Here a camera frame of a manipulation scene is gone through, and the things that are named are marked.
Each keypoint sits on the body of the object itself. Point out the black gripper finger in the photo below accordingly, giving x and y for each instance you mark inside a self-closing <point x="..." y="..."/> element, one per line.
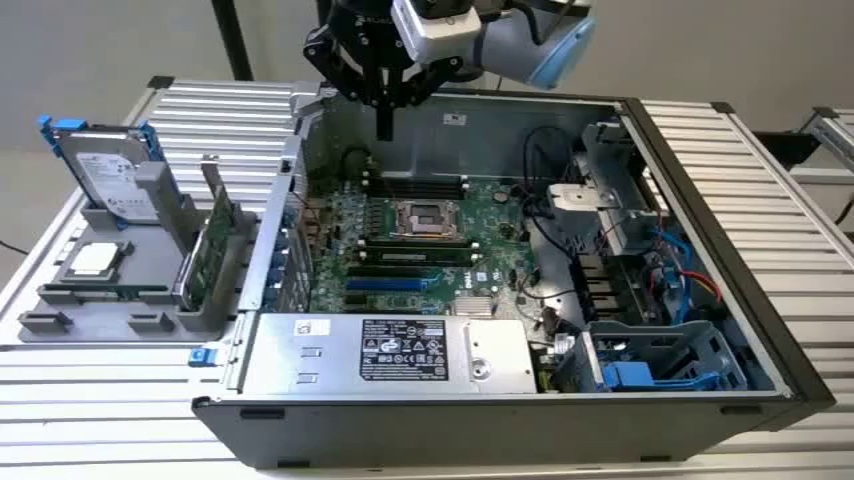
<point x="427" y="87"/>
<point x="340" y="70"/>

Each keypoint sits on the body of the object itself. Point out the Nvidia Quadro graphics card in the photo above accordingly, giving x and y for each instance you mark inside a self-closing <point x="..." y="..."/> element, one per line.
<point x="214" y="235"/>

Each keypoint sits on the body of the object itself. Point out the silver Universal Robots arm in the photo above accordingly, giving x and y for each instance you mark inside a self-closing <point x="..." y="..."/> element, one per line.
<point x="521" y="50"/>

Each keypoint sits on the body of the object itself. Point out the black stand pole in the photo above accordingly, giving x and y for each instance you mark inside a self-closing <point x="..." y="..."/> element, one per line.
<point x="234" y="40"/>

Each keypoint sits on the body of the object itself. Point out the round coin battery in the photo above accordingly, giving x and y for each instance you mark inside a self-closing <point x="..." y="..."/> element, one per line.
<point x="502" y="194"/>

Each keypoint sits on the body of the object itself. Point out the CPU socket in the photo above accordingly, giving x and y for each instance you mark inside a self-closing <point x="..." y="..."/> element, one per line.
<point x="425" y="217"/>

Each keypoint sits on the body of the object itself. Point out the green motherboard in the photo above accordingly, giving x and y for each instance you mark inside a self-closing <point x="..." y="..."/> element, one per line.
<point x="494" y="225"/>

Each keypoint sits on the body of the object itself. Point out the silver metal drive cage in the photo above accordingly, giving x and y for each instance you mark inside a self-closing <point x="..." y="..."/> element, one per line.
<point x="581" y="197"/>

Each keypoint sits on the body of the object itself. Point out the black-labelled RAM stick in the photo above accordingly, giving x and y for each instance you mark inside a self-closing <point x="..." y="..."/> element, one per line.
<point x="407" y="256"/>

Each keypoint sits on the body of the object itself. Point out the black expansion slot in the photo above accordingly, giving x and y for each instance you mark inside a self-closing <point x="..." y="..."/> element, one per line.
<point x="394" y="271"/>

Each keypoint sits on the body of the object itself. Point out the blue expansion slot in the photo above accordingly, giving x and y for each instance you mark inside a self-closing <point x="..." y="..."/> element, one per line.
<point x="387" y="285"/>

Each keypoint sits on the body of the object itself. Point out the hard disk in blue carrier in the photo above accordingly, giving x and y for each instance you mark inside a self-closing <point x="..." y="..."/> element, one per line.
<point x="100" y="170"/>

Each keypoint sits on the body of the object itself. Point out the silver finned chipset heatsink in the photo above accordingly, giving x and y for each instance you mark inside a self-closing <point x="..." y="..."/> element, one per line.
<point x="475" y="306"/>

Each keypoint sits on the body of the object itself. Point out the grey plastic parts rack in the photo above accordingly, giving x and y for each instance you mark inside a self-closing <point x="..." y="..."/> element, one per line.
<point x="147" y="260"/>

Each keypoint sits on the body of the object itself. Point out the silver CPU chip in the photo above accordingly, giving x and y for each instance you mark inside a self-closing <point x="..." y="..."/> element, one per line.
<point x="96" y="259"/>

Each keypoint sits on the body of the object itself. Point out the green RAM stick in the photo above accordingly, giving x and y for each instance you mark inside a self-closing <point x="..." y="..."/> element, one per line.
<point x="134" y="288"/>

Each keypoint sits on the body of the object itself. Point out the silver power supply unit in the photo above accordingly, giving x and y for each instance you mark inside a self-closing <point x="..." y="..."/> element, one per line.
<point x="280" y="360"/>

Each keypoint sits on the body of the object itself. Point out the blue case latch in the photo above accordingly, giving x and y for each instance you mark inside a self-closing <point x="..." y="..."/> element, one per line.
<point x="199" y="357"/>

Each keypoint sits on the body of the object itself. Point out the aluminium slat side table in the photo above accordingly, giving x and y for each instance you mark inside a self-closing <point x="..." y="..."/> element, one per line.
<point x="828" y="170"/>

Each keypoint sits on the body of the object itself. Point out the blue disk bay latch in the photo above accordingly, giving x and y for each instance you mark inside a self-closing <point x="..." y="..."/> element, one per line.
<point x="627" y="375"/>

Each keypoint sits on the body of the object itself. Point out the open black PC case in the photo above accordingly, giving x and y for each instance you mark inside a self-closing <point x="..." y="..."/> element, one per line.
<point x="467" y="430"/>

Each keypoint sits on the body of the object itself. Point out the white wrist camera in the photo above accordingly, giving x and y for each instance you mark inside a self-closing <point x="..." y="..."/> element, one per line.
<point x="434" y="30"/>

